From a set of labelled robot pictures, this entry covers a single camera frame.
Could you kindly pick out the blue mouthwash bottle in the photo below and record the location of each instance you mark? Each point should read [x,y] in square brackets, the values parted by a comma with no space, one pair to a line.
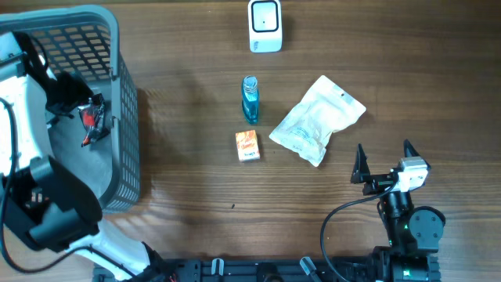
[250,99]

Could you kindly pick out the white barcode scanner box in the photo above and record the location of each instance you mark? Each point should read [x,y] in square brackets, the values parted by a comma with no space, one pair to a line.
[265,25]

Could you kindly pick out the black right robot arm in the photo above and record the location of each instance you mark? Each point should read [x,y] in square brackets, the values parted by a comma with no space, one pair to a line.
[413,232]

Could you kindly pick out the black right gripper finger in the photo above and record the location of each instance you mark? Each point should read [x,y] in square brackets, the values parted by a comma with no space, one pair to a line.
[361,172]
[409,150]

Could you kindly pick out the white resealable pouch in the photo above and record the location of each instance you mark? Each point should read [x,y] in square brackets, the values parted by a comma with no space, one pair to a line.
[324,109]

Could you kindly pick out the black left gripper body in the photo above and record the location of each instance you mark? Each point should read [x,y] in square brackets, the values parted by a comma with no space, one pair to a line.
[65,93]

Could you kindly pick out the orange small carton box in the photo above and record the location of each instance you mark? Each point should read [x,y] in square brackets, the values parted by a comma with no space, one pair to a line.
[247,146]

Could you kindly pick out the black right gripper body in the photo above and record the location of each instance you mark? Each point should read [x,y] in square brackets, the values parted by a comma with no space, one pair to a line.
[377,183]

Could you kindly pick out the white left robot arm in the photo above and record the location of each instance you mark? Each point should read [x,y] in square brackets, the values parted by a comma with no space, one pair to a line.
[42,201]

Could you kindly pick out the black red packaged item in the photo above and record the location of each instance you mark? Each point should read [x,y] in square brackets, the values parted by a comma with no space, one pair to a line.
[92,115]

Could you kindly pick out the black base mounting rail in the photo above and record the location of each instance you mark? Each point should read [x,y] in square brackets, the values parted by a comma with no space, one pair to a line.
[348,268]

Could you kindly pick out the grey plastic lattice basket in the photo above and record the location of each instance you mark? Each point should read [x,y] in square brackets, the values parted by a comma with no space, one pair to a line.
[85,40]

